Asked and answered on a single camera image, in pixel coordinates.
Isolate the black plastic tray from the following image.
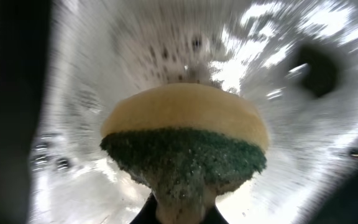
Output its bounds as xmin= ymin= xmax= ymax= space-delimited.
xmin=0 ymin=0 xmax=358 ymax=223

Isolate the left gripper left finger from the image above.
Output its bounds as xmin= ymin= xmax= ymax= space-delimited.
xmin=130 ymin=194 xmax=160 ymax=224

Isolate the green yellow sponge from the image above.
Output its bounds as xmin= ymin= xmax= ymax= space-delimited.
xmin=100 ymin=83 xmax=269 ymax=223

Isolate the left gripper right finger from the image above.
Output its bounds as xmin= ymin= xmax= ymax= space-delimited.
xmin=202 ymin=205 xmax=228 ymax=224

